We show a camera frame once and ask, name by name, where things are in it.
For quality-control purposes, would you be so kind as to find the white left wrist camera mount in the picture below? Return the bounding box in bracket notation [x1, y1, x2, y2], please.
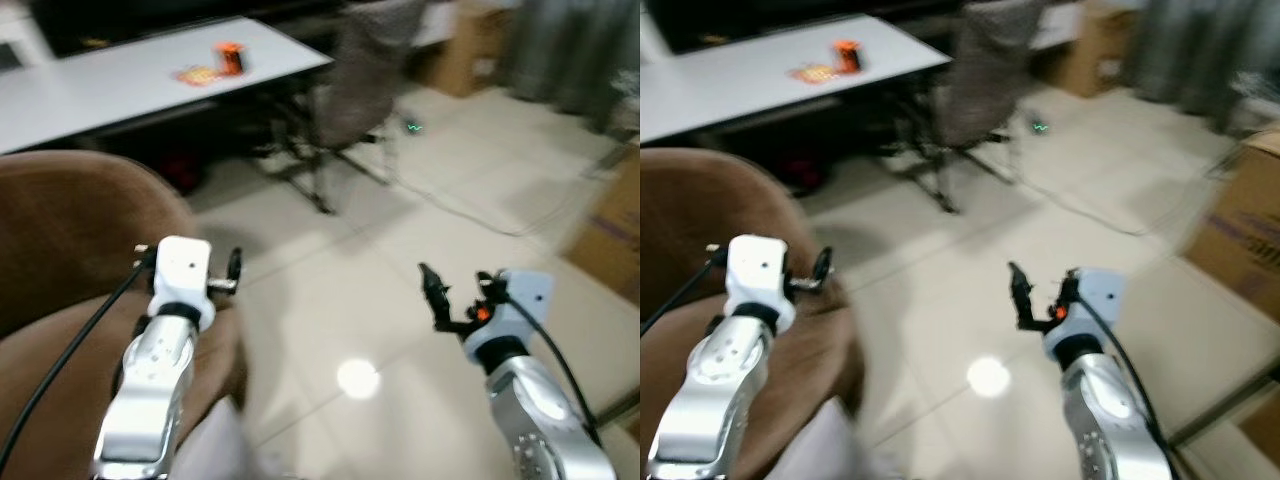
[724, 234, 798, 333]
[149, 236, 217, 330]

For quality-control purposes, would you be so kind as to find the cardboard box with purple print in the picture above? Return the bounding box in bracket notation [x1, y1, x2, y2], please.
[1183, 123, 1280, 323]
[560, 148, 641, 307]

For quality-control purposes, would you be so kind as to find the thin floor cable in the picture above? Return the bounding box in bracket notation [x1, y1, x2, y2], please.
[384, 128, 563, 239]
[1008, 126, 1193, 239]

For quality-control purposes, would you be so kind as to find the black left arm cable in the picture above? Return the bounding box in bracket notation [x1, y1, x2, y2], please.
[0, 246, 159, 473]
[640, 244, 729, 337]

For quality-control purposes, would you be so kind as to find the red object under table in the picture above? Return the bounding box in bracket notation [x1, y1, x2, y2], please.
[770, 150, 831, 195]

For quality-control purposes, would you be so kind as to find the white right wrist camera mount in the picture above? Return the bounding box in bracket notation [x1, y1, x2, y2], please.
[464, 267, 557, 363]
[1044, 267, 1130, 363]

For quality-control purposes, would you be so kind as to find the white table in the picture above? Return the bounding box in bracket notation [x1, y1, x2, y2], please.
[640, 13, 953, 145]
[0, 15, 334, 157]

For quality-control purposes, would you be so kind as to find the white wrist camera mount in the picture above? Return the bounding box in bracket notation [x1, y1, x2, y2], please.
[1044, 267, 1130, 363]
[464, 267, 557, 363]
[149, 236, 217, 330]
[724, 234, 798, 333]

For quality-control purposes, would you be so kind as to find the black monitor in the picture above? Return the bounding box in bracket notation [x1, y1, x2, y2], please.
[662, 0, 969, 55]
[30, 0, 353, 58]

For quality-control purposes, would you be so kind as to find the plain brown cardboard box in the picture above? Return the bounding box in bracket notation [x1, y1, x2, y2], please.
[1034, 0, 1138, 99]
[414, 0, 513, 99]

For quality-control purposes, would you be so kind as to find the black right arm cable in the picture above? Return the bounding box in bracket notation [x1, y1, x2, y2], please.
[1076, 290, 1166, 451]
[500, 290, 604, 446]

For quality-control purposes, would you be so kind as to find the grey curtain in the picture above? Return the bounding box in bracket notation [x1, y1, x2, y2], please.
[499, 0, 641, 133]
[1120, 0, 1280, 133]

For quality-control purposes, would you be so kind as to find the grey mesh office chair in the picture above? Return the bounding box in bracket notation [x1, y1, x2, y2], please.
[253, 0, 428, 217]
[878, 0, 1048, 215]

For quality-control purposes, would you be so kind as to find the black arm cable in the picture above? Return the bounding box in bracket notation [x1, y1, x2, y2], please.
[1076, 290, 1166, 451]
[640, 244, 729, 337]
[500, 290, 604, 446]
[0, 246, 159, 473]

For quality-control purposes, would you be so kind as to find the brown sofa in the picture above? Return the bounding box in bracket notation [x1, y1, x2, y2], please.
[640, 147, 867, 480]
[0, 150, 248, 480]

